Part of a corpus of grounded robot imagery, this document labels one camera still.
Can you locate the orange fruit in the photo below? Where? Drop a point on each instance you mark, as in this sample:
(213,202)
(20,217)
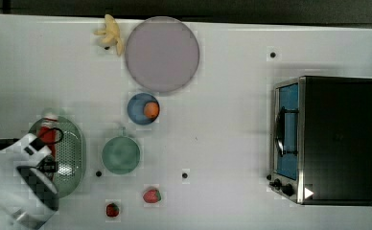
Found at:
(151,110)

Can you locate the light red strawberry toy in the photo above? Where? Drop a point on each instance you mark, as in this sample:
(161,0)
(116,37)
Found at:
(152,196)

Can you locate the dark red strawberry toy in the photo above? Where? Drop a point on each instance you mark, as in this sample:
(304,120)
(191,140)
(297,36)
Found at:
(112,210)

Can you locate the green oval strainer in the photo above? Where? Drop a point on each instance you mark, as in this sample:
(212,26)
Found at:
(67,167)

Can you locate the black toaster oven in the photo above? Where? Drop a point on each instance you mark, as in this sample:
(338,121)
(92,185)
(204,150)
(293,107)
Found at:
(322,141)

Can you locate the blue bowl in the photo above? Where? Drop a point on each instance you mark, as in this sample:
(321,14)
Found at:
(136,106)

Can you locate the grey round plate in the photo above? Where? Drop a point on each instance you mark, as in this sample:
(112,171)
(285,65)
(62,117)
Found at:
(162,54)

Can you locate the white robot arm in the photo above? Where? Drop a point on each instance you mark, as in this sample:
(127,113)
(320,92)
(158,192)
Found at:
(28,197)

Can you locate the yellow banana bunch toy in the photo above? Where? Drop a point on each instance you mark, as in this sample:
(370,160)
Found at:
(110,35)

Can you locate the green metal pot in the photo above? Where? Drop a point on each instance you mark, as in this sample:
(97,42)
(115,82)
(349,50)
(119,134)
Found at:
(121,154)

